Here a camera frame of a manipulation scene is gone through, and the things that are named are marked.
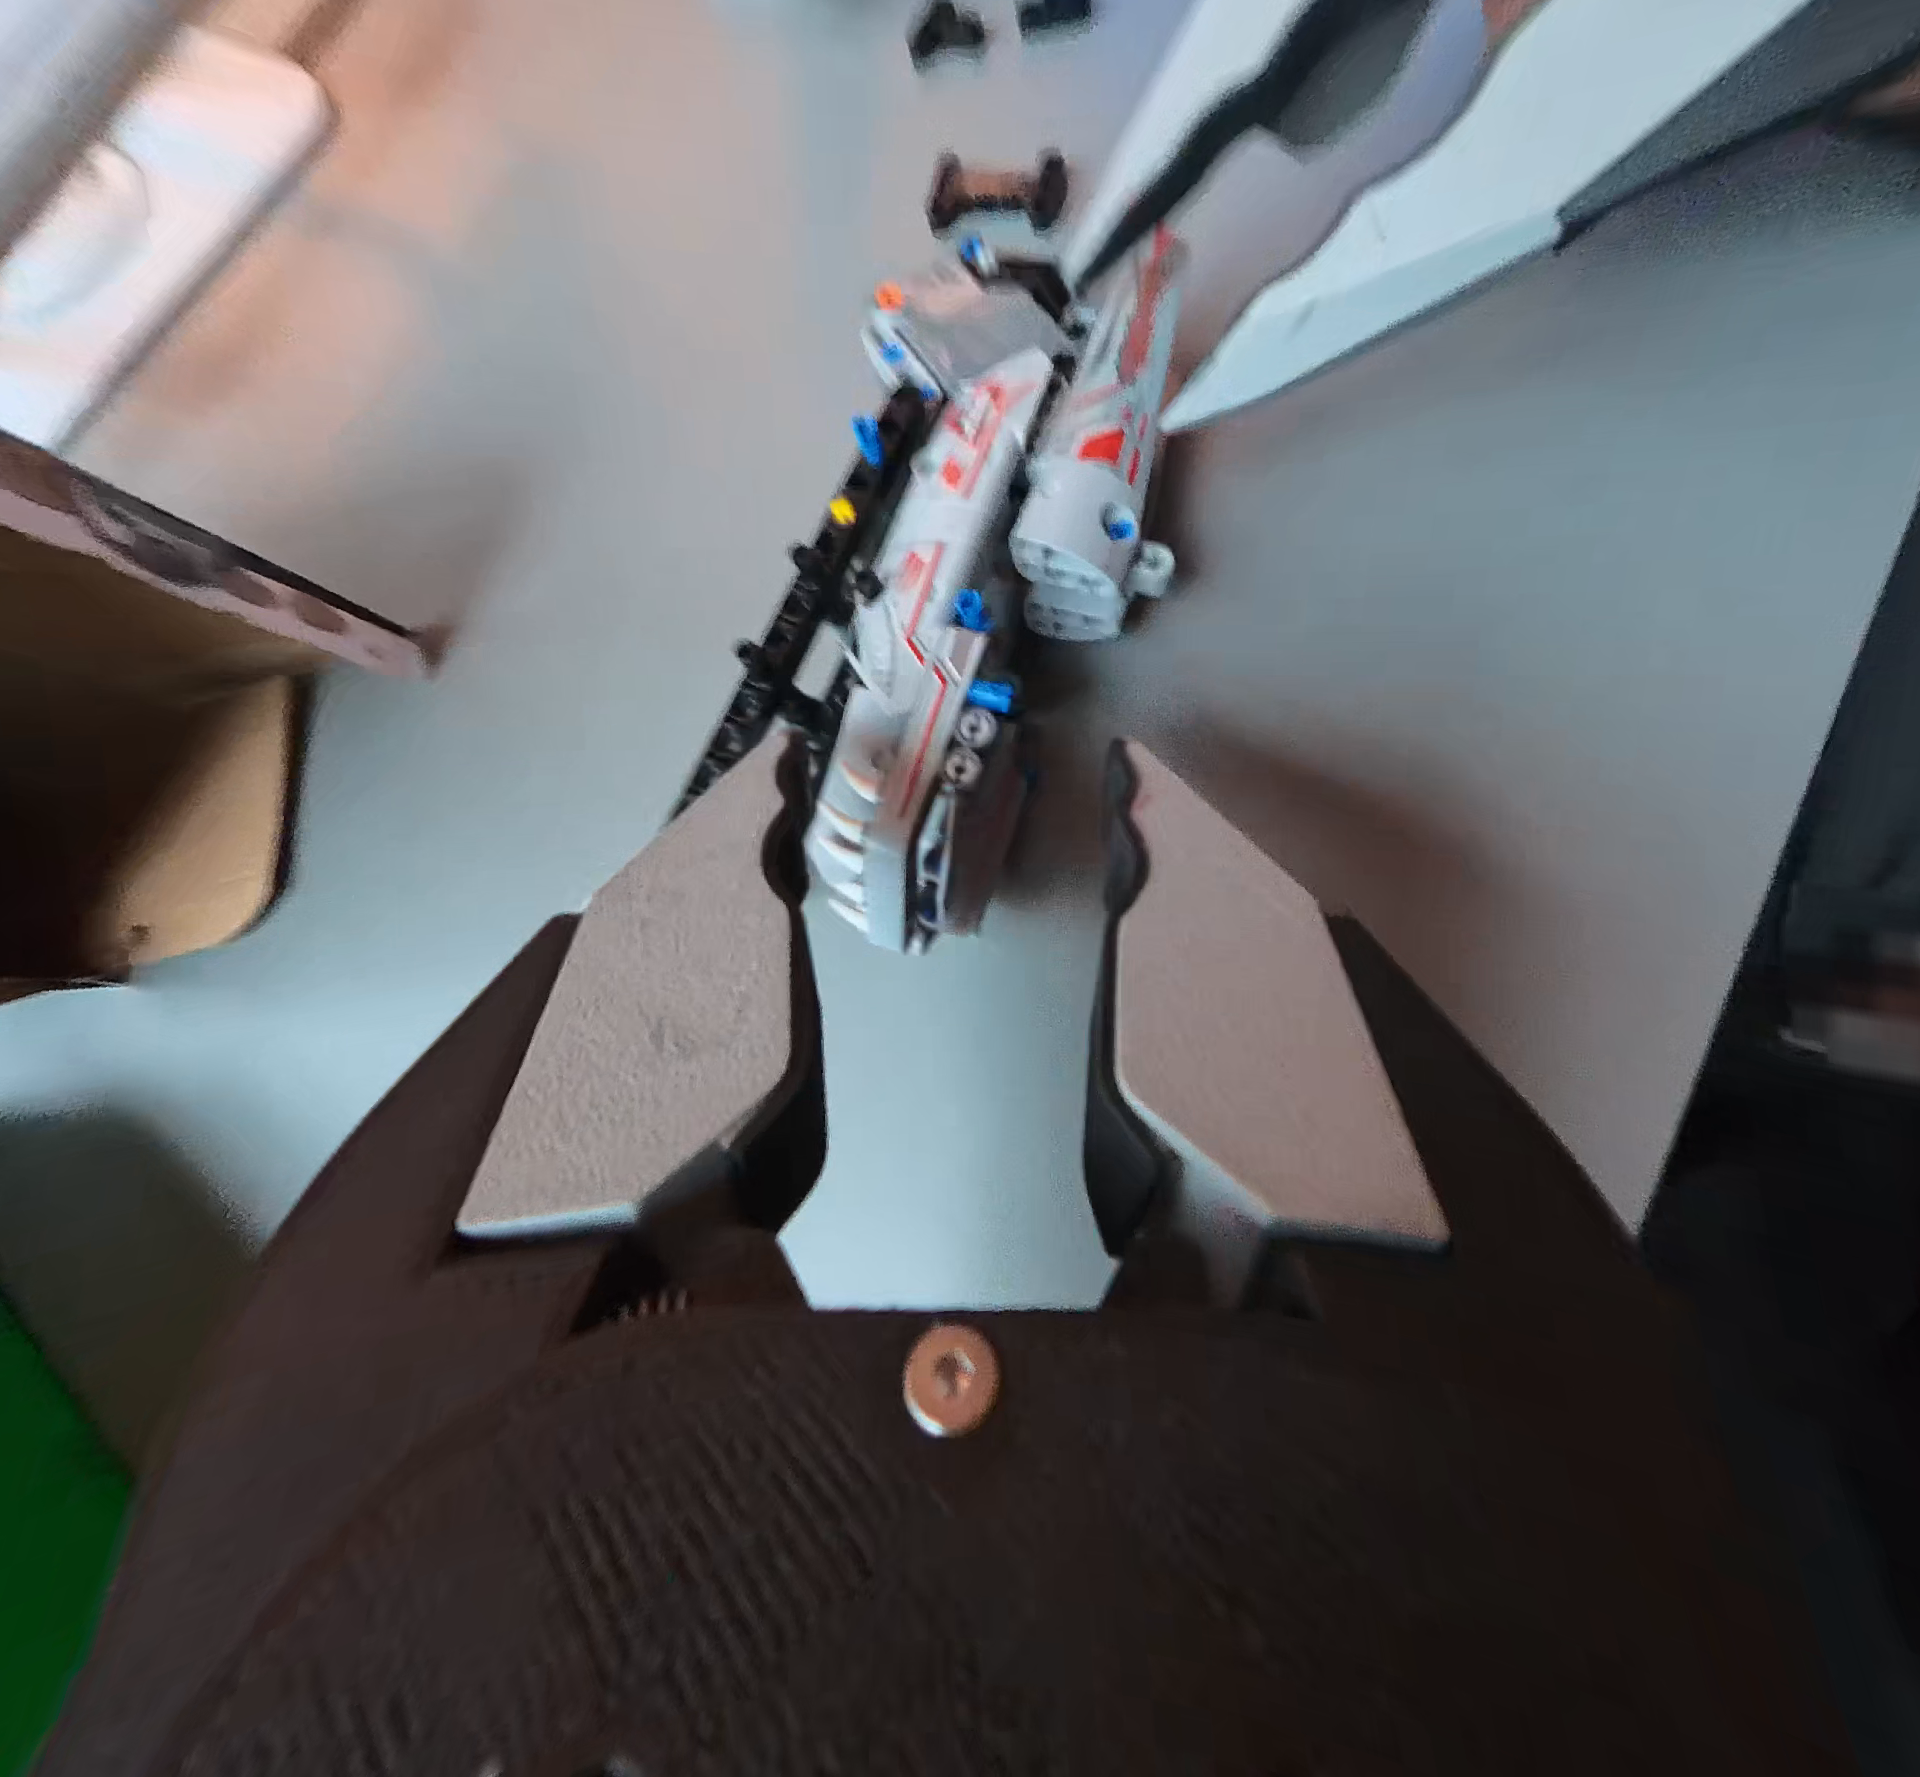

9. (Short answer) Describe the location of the open cardboard box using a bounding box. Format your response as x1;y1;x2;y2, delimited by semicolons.
0;434;453;1003

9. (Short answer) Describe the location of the white stand base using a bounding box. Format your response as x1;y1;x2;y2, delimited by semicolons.
0;23;341;447

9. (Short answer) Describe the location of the green plastic bin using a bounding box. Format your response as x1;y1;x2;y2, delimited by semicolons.
0;1283;140;1742

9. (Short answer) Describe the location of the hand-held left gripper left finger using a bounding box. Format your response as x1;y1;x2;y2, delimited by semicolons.
454;734;830;1238

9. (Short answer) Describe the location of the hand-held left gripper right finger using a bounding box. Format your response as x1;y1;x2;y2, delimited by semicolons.
1082;738;1453;1307

